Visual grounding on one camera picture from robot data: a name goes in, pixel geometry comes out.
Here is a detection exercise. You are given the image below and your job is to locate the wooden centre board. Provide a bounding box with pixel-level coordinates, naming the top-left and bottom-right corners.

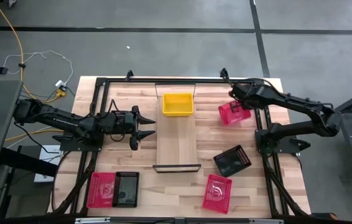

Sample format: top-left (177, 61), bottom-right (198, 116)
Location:
top-left (152, 82), bottom-right (202, 174)

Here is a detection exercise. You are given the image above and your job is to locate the white box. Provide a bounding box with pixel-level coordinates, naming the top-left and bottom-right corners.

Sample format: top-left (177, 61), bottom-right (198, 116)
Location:
top-left (33, 144), bottom-right (64, 184)

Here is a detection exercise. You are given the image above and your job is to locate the black plastic basket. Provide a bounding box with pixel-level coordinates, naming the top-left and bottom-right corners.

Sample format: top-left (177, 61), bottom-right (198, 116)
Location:
top-left (112, 170), bottom-right (140, 208)
top-left (212, 144), bottom-right (252, 179)

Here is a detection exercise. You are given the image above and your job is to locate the yellow cable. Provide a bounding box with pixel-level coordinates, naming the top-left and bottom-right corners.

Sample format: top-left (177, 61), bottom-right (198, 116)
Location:
top-left (0, 0), bottom-right (67, 142)

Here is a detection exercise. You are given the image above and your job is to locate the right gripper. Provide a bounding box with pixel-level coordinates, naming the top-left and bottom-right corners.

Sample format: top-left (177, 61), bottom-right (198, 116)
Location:
top-left (229, 81), bottom-right (259, 114)

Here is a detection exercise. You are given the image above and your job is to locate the black metal table frame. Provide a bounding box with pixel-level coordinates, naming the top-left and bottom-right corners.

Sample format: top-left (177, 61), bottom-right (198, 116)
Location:
top-left (50, 67), bottom-right (312, 218)

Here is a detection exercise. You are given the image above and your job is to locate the white cable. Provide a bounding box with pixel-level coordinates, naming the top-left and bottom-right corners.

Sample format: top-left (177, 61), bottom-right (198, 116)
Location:
top-left (2, 49), bottom-right (74, 85)

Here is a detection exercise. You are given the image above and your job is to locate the pink plastic basket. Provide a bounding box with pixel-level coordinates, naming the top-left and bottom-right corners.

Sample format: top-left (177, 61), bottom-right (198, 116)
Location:
top-left (218, 100), bottom-right (252, 126)
top-left (86, 171), bottom-right (117, 209)
top-left (202, 174), bottom-right (233, 215)

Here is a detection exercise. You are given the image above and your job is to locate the yellow plastic basket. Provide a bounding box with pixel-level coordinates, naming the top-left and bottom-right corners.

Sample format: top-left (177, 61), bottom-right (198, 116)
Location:
top-left (162, 92), bottom-right (194, 118)

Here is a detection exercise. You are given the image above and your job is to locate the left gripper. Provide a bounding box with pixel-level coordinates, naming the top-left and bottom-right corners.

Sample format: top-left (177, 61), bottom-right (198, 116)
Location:
top-left (112, 105), bottom-right (157, 151)

